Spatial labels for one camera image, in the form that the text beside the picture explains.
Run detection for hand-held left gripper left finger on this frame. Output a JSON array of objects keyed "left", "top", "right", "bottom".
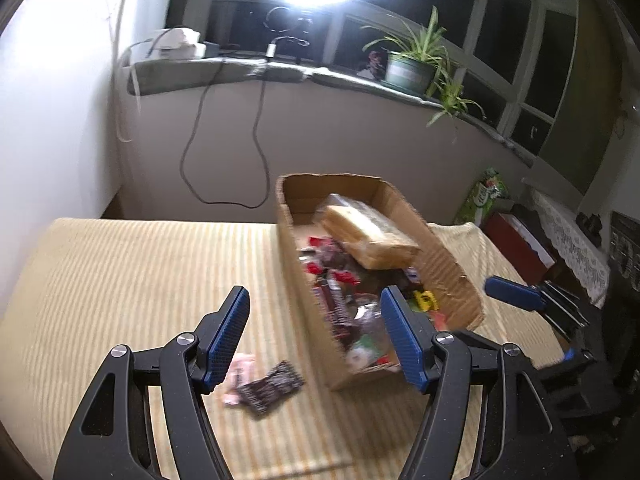
[{"left": 52, "top": 285, "right": 251, "bottom": 480}]

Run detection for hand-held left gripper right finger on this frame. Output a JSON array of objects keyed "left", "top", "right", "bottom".
[{"left": 379, "top": 285, "right": 581, "bottom": 480}]

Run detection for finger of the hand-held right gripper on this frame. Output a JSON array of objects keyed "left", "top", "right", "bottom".
[
  {"left": 451, "top": 329, "right": 501, "bottom": 350},
  {"left": 484, "top": 275, "right": 593, "bottom": 333}
]

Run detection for pink snack packet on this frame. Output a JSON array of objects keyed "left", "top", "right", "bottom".
[{"left": 220, "top": 352, "right": 257, "bottom": 406}]

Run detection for dark patterned snack packet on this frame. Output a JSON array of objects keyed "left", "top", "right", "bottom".
[{"left": 235, "top": 360, "right": 306, "bottom": 418}]

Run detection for cardboard box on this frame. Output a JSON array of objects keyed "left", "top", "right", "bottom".
[{"left": 276, "top": 173, "right": 486, "bottom": 392}]

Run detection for pile of snack packets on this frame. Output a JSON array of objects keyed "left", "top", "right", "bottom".
[{"left": 297, "top": 235, "right": 448, "bottom": 373}]

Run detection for clear bread packet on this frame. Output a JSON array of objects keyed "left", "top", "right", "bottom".
[{"left": 316, "top": 194, "right": 422, "bottom": 271}]

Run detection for red carton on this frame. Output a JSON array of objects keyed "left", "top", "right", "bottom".
[{"left": 484, "top": 211, "right": 558, "bottom": 281}]

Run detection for white lace cloth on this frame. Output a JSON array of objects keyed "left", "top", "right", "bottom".
[{"left": 530, "top": 190, "right": 613, "bottom": 308}]

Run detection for green bag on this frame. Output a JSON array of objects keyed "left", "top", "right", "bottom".
[{"left": 452, "top": 167, "right": 511, "bottom": 228}]

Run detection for striped yellow tablecloth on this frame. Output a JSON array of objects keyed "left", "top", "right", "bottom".
[{"left": 0, "top": 217, "right": 571, "bottom": 480}]

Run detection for olive curtain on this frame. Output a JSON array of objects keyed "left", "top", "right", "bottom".
[{"left": 537, "top": 0, "right": 631, "bottom": 198}]

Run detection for potted spider plant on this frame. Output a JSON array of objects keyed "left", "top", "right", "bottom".
[{"left": 362, "top": 6, "right": 487, "bottom": 128}]

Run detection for window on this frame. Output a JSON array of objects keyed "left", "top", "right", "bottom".
[{"left": 165, "top": 0, "right": 581, "bottom": 156}]

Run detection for grey stone windowsill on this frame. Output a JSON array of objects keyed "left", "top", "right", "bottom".
[{"left": 127, "top": 55, "right": 538, "bottom": 168}]

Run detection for small dark red plant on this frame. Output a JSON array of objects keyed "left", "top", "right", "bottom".
[{"left": 360, "top": 50, "right": 388, "bottom": 81}]

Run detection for white cabinet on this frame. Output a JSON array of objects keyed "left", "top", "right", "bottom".
[{"left": 0, "top": 0, "right": 128, "bottom": 281}]

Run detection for white power adapter boxes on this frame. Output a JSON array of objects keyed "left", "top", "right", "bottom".
[{"left": 150, "top": 27, "right": 207, "bottom": 61}]

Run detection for grey cable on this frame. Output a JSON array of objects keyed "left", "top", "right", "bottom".
[{"left": 180, "top": 77, "right": 216, "bottom": 206}]

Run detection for black cable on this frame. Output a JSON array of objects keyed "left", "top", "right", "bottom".
[{"left": 200, "top": 35, "right": 311, "bottom": 209}]

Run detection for white cable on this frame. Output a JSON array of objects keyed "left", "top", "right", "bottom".
[{"left": 102, "top": 0, "right": 156, "bottom": 143}]

